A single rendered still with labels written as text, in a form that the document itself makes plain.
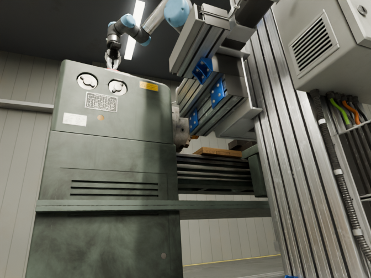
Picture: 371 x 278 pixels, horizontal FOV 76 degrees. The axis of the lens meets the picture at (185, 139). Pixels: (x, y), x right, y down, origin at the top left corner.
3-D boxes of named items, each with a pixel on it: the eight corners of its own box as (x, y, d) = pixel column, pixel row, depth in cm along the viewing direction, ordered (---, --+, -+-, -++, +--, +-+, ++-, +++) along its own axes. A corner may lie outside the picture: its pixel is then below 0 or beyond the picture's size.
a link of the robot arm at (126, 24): (141, 22, 145) (128, 31, 151) (126, 9, 136) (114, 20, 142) (141, 31, 142) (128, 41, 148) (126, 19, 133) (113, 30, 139)
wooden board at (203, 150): (202, 153, 145) (202, 146, 146) (178, 169, 174) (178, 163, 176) (242, 156, 158) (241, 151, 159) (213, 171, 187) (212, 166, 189)
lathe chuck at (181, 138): (178, 138, 142) (173, 96, 157) (160, 160, 166) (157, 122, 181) (192, 140, 145) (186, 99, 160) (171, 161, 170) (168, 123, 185)
